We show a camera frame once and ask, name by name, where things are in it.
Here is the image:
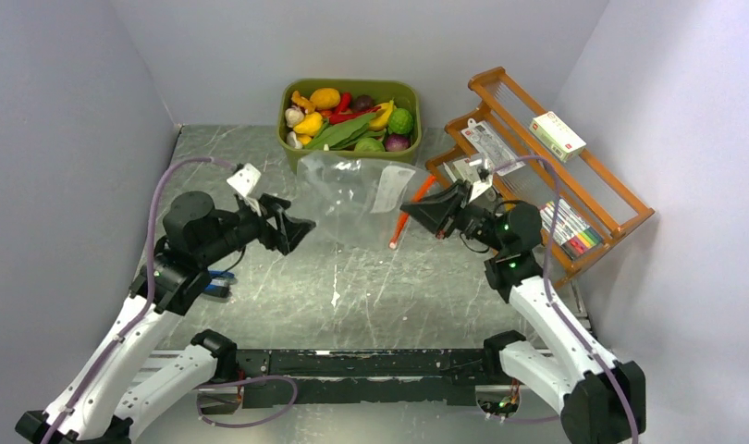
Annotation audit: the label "purple cable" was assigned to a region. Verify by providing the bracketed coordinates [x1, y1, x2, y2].
[485, 154, 640, 444]
[40, 156, 299, 444]

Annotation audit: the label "white green box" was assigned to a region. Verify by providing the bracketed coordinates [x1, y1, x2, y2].
[528, 111, 587, 163]

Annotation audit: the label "green leafy vegetable toy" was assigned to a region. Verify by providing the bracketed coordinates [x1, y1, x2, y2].
[304, 113, 376, 150]

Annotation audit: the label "green round cabbage toy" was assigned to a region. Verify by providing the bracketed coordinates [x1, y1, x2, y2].
[354, 137, 386, 153]

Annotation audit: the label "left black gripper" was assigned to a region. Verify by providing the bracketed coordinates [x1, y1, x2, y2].
[197, 191, 314, 265]

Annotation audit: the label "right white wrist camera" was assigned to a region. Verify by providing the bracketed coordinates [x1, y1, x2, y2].
[466, 154, 495, 202]

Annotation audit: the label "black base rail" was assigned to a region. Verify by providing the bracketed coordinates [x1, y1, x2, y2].
[190, 330, 541, 412]

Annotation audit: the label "yellow banana toy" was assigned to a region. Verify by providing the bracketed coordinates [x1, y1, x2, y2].
[368, 100, 395, 131]

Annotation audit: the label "white garlic toy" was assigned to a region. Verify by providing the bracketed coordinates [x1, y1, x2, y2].
[284, 105, 305, 129]

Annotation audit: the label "clear zip top bag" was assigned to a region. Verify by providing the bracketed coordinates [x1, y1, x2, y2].
[292, 152, 434, 249]

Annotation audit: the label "dark purple fruit toy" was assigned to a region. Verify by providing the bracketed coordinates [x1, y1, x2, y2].
[350, 94, 375, 113]

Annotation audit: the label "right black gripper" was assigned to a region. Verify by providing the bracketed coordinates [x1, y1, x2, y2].
[400, 179, 507, 253]

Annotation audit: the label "small red chili toy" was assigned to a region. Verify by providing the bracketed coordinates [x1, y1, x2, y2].
[333, 92, 352, 115]

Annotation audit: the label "red chili pepper toy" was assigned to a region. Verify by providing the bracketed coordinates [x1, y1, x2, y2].
[328, 105, 380, 125]

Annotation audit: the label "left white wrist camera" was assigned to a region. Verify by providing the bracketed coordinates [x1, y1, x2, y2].
[226, 164, 263, 200]

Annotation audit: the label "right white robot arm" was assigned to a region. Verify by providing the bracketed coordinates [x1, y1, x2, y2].
[400, 180, 646, 443]

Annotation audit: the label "colour marker pen set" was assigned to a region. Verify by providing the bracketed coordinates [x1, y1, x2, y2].
[553, 199, 603, 260]

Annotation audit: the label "green plastic bin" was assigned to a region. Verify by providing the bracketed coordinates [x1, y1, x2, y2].
[276, 79, 423, 172]

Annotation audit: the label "orange wooden rack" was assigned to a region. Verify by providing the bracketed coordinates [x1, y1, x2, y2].
[425, 67, 655, 287]

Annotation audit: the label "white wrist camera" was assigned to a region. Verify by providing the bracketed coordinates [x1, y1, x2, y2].
[226, 164, 263, 200]
[466, 154, 495, 202]

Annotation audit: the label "white packaged card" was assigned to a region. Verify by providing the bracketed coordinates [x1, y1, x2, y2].
[460, 118, 524, 177]

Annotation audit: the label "blue black pliers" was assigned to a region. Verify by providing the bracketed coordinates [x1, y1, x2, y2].
[203, 270, 236, 299]

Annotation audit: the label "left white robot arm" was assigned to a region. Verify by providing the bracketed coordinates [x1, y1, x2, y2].
[15, 191, 314, 443]

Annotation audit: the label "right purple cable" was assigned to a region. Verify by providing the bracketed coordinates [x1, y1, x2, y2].
[485, 154, 640, 444]

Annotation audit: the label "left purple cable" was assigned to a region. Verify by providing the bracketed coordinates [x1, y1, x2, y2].
[40, 156, 299, 444]

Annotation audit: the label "green custard apple toy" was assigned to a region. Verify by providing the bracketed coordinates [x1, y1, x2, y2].
[387, 108, 414, 136]

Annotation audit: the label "purple onion toy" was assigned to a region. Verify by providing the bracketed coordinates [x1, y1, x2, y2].
[384, 134, 411, 153]

